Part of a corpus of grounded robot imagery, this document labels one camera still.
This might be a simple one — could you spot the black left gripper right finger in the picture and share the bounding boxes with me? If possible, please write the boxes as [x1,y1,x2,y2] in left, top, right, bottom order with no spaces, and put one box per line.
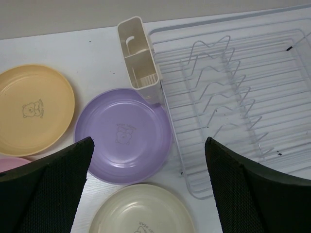
[205,137,311,233]

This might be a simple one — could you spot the purple plastic plate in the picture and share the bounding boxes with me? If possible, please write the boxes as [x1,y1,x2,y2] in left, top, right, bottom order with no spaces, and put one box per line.
[73,88,173,185]

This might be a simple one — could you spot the cream cutlery holder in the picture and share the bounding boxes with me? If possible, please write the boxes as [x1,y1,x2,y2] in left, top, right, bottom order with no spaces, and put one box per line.
[117,17,163,104]

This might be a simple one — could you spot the white wire dish rack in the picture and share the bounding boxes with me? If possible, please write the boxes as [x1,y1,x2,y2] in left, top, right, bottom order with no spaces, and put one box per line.
[149,15,311,200]

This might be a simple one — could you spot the pink plastic plate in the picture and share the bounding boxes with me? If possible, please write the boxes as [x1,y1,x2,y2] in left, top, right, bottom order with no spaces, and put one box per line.
[0,157,30,172]

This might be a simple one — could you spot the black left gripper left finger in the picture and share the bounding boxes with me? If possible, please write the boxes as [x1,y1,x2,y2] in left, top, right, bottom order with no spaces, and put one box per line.
[0,137,94,233]

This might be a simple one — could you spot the yellow plastic plate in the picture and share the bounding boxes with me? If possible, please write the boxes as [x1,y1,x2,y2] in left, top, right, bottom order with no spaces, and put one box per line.
[0,64,75,157]

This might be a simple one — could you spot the cream plastic plate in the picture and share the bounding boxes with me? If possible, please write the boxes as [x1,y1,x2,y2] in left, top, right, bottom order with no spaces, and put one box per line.
[89,184,196,233]

